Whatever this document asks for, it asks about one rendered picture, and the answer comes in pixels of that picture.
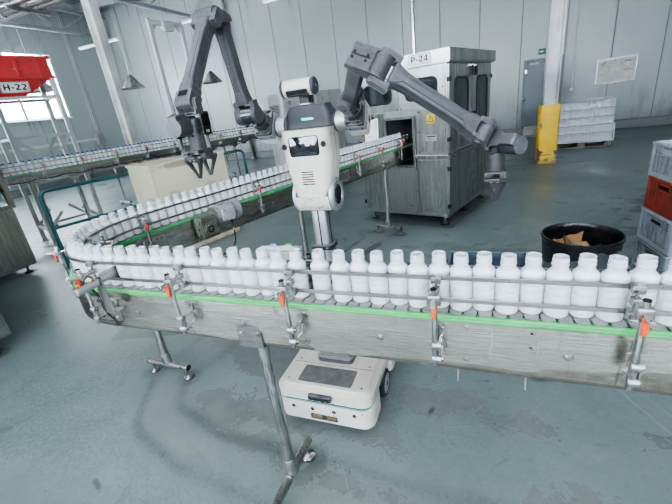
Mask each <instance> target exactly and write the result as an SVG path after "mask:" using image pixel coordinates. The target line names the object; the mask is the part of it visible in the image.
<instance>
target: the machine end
mask: <svg viewBox="0 0 672 504"><path fill-rule="evenodd" d="M403 57H404V59H403V61H402V63H401V65H402V66H403V67H404V68H405V69H406V70H407V71H408V72H409V73H410V74H411V75H413V76H414V77H416V78H417V79H419V80H420V81H422V82H423V83H425V84H426V85H428V86H430V87H431V88H433V89H434V90H436V91H437V92H439V93H440V94H442V95H443V96H445V97H446V98H448V99H450V100H451V101H453V102H454V103H456V104H457V105H459V106H460V107H462V108H464V109H466V110H468V111H470V112H473V113H476V114H478V115H479V116H485V117H489V116H490V83H491V78H492V74H491V64H490V63H491V62H494V61H496V50H485V49H473V48H461V47H445V48H440V49H435V50H430V51H425V52H420V53H416V54H411V55H406V56H403ZM361 87H362V88H363V89H364V94H363V97H365V100H366V101H367V103H368V105H369V106H370V108H371V117H378V120H379V135H380V138H382V137H386V136H390V135H393V134H398V133H401V136H403V135H406V134H411V133H412V134H411V135H412V136H409V137H408V139H413V141H411V142H413V158H412V159H410V160H407V161H405V162H402V163H400V164H397V165H395V166H392V167H391V169H388V170H387V184H388V199H389V213H402V214H413V215H424V216H436V217H443V218H444V221H443V222H441V223H440V225H443V226H446V225H450V222H447V221H446V218H447V217H450V216H451V215H452V214H454V213H455V212H456V211H458V210H459V209H460V210H461V211H466V210H468V209H469V208H467V207H465V205H466V204H467V203H468V202H470V201H471V200H472V199H474V198H475V197H476V198H484V196H482V195H481V193H482V192H483V191H484V190H486V186H485V183H484V172H485V168H486V156H487V153H486V150H479V149H478V148H477V147H475V146H474V145H473V144H472V143H471V142H470V141H468V140H467V139H465V138H464V136H462V135H461V134H459V133H458V131H457V130H456V129H455V128H454V127H452V126H451V125H450V124H448V123H447V122H445V121H444V120H442V119H440V118H439V117H437V116H436V115H434V114H433V113H431V112H429V111H428V110H426V109H425V108H423V107H422V106H420V105H418V104H417V103H415V102H414V101H412V100H410V99H409V98H407V97H406V96H404V95H403V94H401V93H399V92H397V91H395V90H392V89H389V88H388V90H387V92H386V93H385V94H381V93H380V92H378V91H377V90H375V89H373V88H372V87H370V86H369V85H368V84H366V79H365V78H363V82H362V86H361ZM411 142H408V143H411ZM408 143H405V144H408ZM365 186H366V197H367V199H365V203H367V208H368V211H373V212H374V216H372V217H371V218H373V219H377V218H379V217H380V216H379V215H376V212H386V208H385V195H384V181H383V170H382V171H379V172H377V173H374V174H372V175H369V176H367V177H365Z"/></svg>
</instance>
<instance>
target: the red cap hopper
mask: <svg viewBox="0 0 672 504"><path fill-rule="evenodd" d="M47 59H49V57H48V56H23V55H0V104H12V103H28V102H44V103H45V106H46V108H47V111H48V113H49V116H50V119H51V121H52V124H53V127H54V129H55V132H56V133H52V134H43V135H35V136H26V137H18V138H14V137H13V135H12V133H11V130H10V128H9V125H8V123H7V121H6V118H5V116H4V114H3V111H2V109H1V107H0V122H1V124H2V126H3V129H4V131H5V133H6V136H7V138H8V139H3V136H2V134H1V132H0V145H1V147H2V150H3V152H4V154H5V157H6V159H7V161H8V163H11V165H12V166H15V164H14V162H13V159H12V157H11V155H10V152H9V150H8V148H7V146H9V147H11V148H12V150H13V152H14V154H15V156H16V159H17V161H18V163H19V165H21V162H20V161H23V158H22V156H21V154H20V152H21V153H23V154H24V155H27V154H28V153H27V152H25V151H23V150H21V149H19V148H18V147H17V144H19V145H21V146H23V147H24V148H26V149H28V150H30V151H32V152H34V153H36V154H39V152H38V151H36V150H34V149H33V148H31V147H29V146H27V145H25V144H23V143H21V142H20V141H21V140H29V139H37V138H45V137H54V136H55V137H54V139H53V140H52V142H51V144H50V145H49V147H48V148H47V150H46V151H48V152H49V151H50V150H51V148H52V147H53V145H54V144H55V142H56V140H57V139H58V140H59V142H60V145H61V146H60V148H59V150H60V151H62V150H63V153H64V155H65V154H69V152H68V149H67V147H66V143H67V142H68V140H69V139H70V138H71V140H72V143H73V146H74V149H75V151H76V152H79V155H81V150H80V147H79V144H78V142H77V139H76V136H75V133H74V131H73V128H72V125H71V123H70V120H69V117H68V114H67V112H66V109H65V106H64V103H63V101H62V98H61V95H60V92H59V90H58V87H57V84H56V81H55V79H54V78H56V77H55V75H54V76H53V75H52V72H51V70H50V67H49V65H48V62H47ZM47 81H50V84H51V86H52V89H53V92H54V95H47V94H46V91H45V89H44V86H43V84H44V83H46V82H47ZM37 88H39V90H40V93H41V95H34V96H27V95H29V94H30V93H31V92H33V91H34V90H36V89H37ZM37 98H43V99H37ZM55 98H56V100H57V103H58V105H59V108H60V111H61V113H62V116H63V119H64V122H65V124H66V127H67V130H68V132H61V131H60V128H59V126H58V123H57V120H56V118H55V115H54V112H53V110H52V107H51V104H50V102H49V101H50V100H53V99H55ZM20 99H30V100H20ZM7 100H12V101H7ZM62 135H67V137H66V138H65V140H64V139H63V136H62ZM7 142H9V143H10V144H9V143H7ZM16 143H17V144H16ZM65 158H66V155H65ZM88 186H89V189H90V192H91V194H92V197H93V200H94V203H95V205H96V208H97V211H98V212H96V211H94V210H91V209H90V208H89V205H88V203H87V200H86V197H85V195H84V192H83V189H82V187H81V185H80V188H81V191H82V194H83V196H84V199H85V202H86V204H87V207H88V210H89V212H90V215H91V217H92V215H94V216H96V215H100V214H103V210H102V207H101V205H100V202H99V199H98V197H97V194H96V191H95V188H94V186H93V183H89V184H88ZM28 187H29V189H30V191H31V194H32V196H33V198H34V201H35V203H36V205H37V208H38V210H39V212H40V215H41V217H42V219H41V221H39V219H38V217H37V214H36V212H35V210H34V208H33V205H32V203H31V201H30V198H29V196H28V194H27V191H26V189H25V187H24V185H23V186H19V188H20V191H21V193H22V195H23V197H24V200H25V202H26V204H27V207H28V209H29V211H30V213H31V216H32V218H33V220H34V222H35V225H36V227H37V229H38V231H39V234H40V236H41V238H42V240H40V241H41V242H44V241H47V240H50V239H48V238H47V237H46V235H45V233H44V231H43V230H46V231H48V233H49V235H50V238H51V240H52V242H53V244H52V245H51V246H54V245H58V244H57V242H56V239H55V237H54V235H53V232H52V230H51V228H50V225H49V223H48V221H47V218H46V216H45V214H44V211H43V209H42V207H41V204H40V202H39V199H38V194H37V191H36V189H35V187H34V184H33V183H30V184H28ZM68 205H69V206H71V207H73V208H75V209H77V210H79V211H82V212H84V213H83V214H79V215H75V216H71V217H67V218H64V219H60V217H61V216H62V214H63V211H60V213H59V214H58V216H57V218H56V219H55V221H53V223H54V226H56V224H57V223H59V222H63V221H66V220H70V219H74V218H77V217H81V216H85V215H87V214H86V212H85V210H83V209H84V206H83V205H82V207H81V208H83V209H81V208H79V207H77V206H75V205H72V204H70V203H69V204H68ZM59 219H60V220H59ZM43 222H44V224H43ZM45 226H46V227H45Z"/></svg>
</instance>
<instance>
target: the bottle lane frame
mask: <svg viewBox="0 0 672 504"><path fill-rule="evenodd" d="M106 290H107V293H108V295H109V298H115V299H116V301H117V304H118V306H125V308H123V309H122V310H120V311H121V314H122V317H123V319H124V321H118V323H119V324H118V323H117V324H118V325H117V324H116V322H115V320H111V321H112V324H113V325H115V324H116V325H117V326H123V327H131V328H139V329H147V330H155V331H163V332H171V333H179V334H183V332H181V331H180V323H179V321H177V319H176V318H177V314H176V311H175V308H174V305H173V302H172V298H171V297H170V298H168V296H167V294H166V292H160V291H159V292H154V291H146V290H144V291H140V290H131V289H130V290H127V289H118V288H116V289H114V288H111V287H110V288H106ZM175 295H176V298H177V301H178V304H179V307H180V310H181V314H182V315H185V314H186V313H188V312H189V311H190V309H189V306H188V302H190V303H192V304H193V308H194V310H192V311H191V313H195V314H196V318H197V320H195V322H194V323H193V324H192V325H190V326H189V331H188V332H187V335H194V336H202V337H210V338H218V339H226V340H234V341H240V340H239V337H238V333H237V328H238V326H239V325H246V326H256V327H257V328H258V329H259V330H260V331H261V334H262V338H263V342H264V344H266V345H274V346H282V347H290V348H291V345H290V344H289V340H290V338H289V334H288V333H287V323H286V318H285V312H284V307H281V305H280V301H273V299H274V298H273V299H272V300H263V299H261V300H258V299H254V298H252V299H245V298H244V297H243V298H235V297H233V298H232V297H226V296H225V297H219V296H217V295H216V296H209V294H208V295H207V296H206V295H200V294H199V295H193V294H192V293H191V294H184V293H182V294H180V293H176V292H175ZM314 302H315V301H314ZM314 302H313V303H312V304H310V303H304V301H303V302H302V303H297V302H293V301H291V302H288V306H289V311H290V316H291V322H292V326H295V325H296V324H297V323H298V321H299V320H298V316H297V312H302V315H303V320H302V321H301V322H300V323H302V324H304V326H305V332H303V334H302V335H301V337H300V338H299V344H298V345H297V346H296V348H298V349H305V350H313V351H321V352H329V353H337V354H345V355H353V356H361V357H369V358H377V359H385V360H393V361H401V362H409V363H417V364H424V365H432V366H433V361H432V325H431V313H427V312H423V310H422V309H421V311H420V312H414V311H409V308H408V309H407V311H401V310H396V307H395V309H394V310H388V309H384V306H383V307H382V308H381V309H375V308H372V305H371V306H370V307H369V308H362V307H360V304H359V305H358V306H357V307H349V306H348V304H347V305H346V306H337V305H336V304H337V303H336V304H335V305H326V304H325V303H326V302H325V303H324V304H314ZM191 313H189V314H188V315H187V316H186V323H187V325H189V324H190V323H191V322H192V321H193V319H192V315H191ZM437 321H438V341H439V338H440V335H441V334H440V331H439V324H444V325H446V334H444V335H443V338H446V347H444V348H443V351H442V357H444V360H443V361H442V362H441V363H438V366H440V367H448V368H456V369H464V370H472V371H480V372H488V373H496V374H504V375H512V376H520V377H528V378H536V379H544V380H551V381H559V382H567V383H575V384H583V385H591V386H599V387H607V388H615V389H623V390H626V389H625V388H624V386H625V376H627V372H628V361H629V359H630V356H631V353H632V352H631V349H632V345H633V341H634V339H635V334H636V328H631V327H630V326H629V325H627V328H623V327H613V326H612V325H611V324H609V326H597V325H594V324H593V323H592V322H590V325H584V324H576V323H575V321H573V323H572V324H570V323H559V322H558V320H555V322H544V321H542V320H541V318H540V319H539V321H531V320H526V319H525V318H524V317H523V318H522V320H518V319H510V318H509V316H507V318H506V319H505V318H495V317H494V315H492V316H491V317H480V316H479V314H477V315H476V316H466V315H464V313H463V312H462V315H453V314H450V312H449V311H448V313H447V314H440V313H437ZM639 361H640V362H642V363H643V365H645V367H646V369H645V370H643V373H642V374H641V378H640V380H641V381H642V385H640V387H639V388H635V387H633V390H632V391H639V392H647V393H655V394H662V395H670V396H672V331H671V330H669V329H668V328H667V330H666V331H662V330H651V329H649V332H648V335H647V336H646V337H644V341H643V346H642V350H641V355H640V359H639Z"/></svg>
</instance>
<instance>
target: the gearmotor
mask: <svg viewBox="0 0 672 504"><path fill-rule="evenodd" d="M242 213H243V209H242V206H241V204H240V203H239V202H238V201H237V200H231V201H228V202H225V203H220V204H217V205H215V206H212V207H209V208H208V210H207V213H206V214H203V215H200V216H197V217H195V218H193V219H192V220H193V223H194V227H195V231H196V235H197V238H198V240H199V242H202V241H203V239H205V240H207V239H210V238H212V237H215V236H217V235H220V231H219V227H218V225H219V224H222V223H224V222H227V221H230V220H231V222H232V226H233V230H234V235H235V243H234V245H233V246H235V244H236V233H235V227H234V224H233V222H234V220H233V219H235V218H238V217H240V216H241V215H242Z"/></svg>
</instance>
